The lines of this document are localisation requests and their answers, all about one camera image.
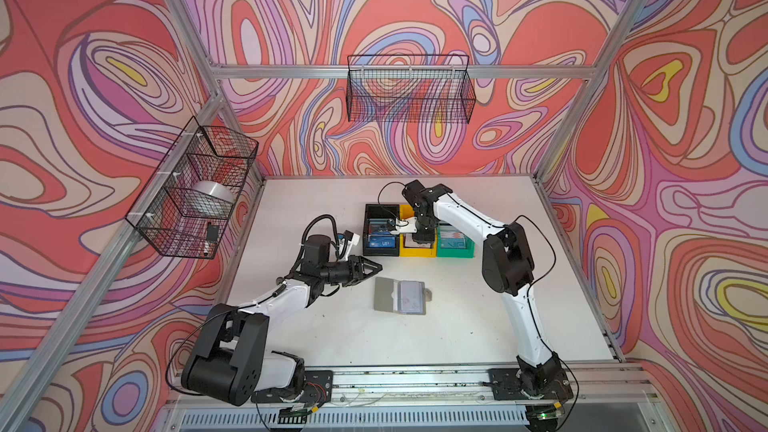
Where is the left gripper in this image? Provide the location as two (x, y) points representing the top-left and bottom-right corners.
(317, 257), (380, 288)

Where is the grey card holder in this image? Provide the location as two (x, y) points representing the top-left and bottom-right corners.
(373, 277), (432, 315)

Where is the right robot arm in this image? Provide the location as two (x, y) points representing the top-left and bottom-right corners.
(395, 180), (573, 403)

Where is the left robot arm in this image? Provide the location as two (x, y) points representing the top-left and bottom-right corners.
(180, 234), (383, 406)

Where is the teal card in green bin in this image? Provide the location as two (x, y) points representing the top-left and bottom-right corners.
(439, 232), (467, 250)

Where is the blue card in black bin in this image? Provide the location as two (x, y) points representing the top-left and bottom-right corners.
(368, 235), (397, 249)

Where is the yellow storage bin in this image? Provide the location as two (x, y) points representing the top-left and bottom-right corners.
(399, 204), (437, 258)

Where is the green storage bin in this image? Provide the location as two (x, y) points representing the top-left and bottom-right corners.
(437, 222), (474, 259)

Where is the black storage bin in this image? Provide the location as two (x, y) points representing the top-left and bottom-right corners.
(363, 204), (399, 257)

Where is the white tape roll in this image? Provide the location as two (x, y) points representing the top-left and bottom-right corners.
(189, 180), (235, 218)

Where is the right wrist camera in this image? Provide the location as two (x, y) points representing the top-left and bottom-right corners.
(390, 217), (417, 235)

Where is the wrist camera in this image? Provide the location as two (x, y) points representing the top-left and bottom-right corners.
(390, 217), (417, 235)
(336, 230), (361, 261)

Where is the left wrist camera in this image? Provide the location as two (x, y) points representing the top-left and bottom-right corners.
(336, 230), (361, 261)

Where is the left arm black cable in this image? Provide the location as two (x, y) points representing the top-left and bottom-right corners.
(299, 214), (344, 253)

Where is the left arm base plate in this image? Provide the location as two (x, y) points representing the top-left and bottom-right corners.
(251, 369), (334, 405)

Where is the black wire basket back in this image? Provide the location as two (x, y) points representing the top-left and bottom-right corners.
(346, 52), (477, 124)

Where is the black wire basket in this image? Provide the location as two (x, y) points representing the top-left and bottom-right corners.
(346, 52), (477, 124)
(125, 118), (259, 259)

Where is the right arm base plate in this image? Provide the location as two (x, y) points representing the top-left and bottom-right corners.
(487, 368), (574, 403)

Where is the black wire basket left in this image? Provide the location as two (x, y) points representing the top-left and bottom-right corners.
(125, 118), (259, 259)

